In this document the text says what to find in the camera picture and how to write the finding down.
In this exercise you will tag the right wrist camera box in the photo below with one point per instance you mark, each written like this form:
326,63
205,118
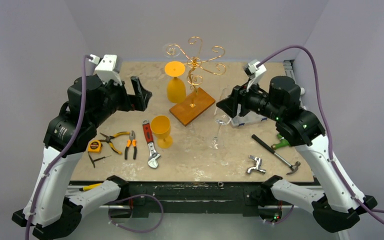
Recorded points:
254,71

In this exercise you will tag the gold wire wine glass rack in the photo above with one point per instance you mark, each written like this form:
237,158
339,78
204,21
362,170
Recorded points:
194,63

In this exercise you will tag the wooden rack base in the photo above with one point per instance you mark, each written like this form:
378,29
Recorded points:
192,107

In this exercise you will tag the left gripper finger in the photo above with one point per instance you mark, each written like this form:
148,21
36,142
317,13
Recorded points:
140,102
138,88

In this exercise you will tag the red adjustable wrench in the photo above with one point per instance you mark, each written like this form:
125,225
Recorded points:
153,154

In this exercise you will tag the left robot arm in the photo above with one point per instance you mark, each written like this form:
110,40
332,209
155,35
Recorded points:
50,212

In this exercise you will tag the clear wine glass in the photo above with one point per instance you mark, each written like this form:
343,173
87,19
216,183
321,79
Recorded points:
171,50
221,119

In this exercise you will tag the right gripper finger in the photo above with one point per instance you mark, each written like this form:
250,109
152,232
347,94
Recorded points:
229,107
235,96

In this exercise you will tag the black handled hammer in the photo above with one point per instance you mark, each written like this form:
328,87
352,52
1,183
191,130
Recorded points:
293,167

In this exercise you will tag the small black hex key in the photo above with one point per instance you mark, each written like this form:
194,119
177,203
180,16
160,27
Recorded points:
95,160

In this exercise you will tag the yellow tape measure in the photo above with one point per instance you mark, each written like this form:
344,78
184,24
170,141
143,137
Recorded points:
95,146

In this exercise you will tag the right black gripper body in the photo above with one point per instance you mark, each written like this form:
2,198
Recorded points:
239,103

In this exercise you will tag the yellow handled screwdriver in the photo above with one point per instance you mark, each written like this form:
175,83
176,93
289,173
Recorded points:
84,188

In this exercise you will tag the aluminium frame rail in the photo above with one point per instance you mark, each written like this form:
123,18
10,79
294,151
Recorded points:
288,68

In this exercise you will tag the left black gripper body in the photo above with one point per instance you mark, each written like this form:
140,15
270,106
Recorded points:
117,97

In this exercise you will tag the chrome faucet tap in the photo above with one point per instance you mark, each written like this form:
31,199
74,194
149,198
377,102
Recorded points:
257,167

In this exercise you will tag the orange black pliers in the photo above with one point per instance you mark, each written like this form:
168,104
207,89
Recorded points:
131,143

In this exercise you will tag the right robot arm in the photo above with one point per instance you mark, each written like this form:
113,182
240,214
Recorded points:
340,203

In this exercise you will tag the yellow wine glass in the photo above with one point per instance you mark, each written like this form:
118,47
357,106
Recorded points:
161,128
176,90

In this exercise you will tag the clear plastic screw box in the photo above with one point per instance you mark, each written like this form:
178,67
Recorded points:
250,118

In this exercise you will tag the black table front rail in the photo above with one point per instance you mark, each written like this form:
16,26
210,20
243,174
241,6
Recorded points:
144,197

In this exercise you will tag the green faucet valve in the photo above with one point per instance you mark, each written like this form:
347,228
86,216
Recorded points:
282,143

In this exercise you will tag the yellow long nose pliers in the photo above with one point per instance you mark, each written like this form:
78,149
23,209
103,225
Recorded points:
108,139

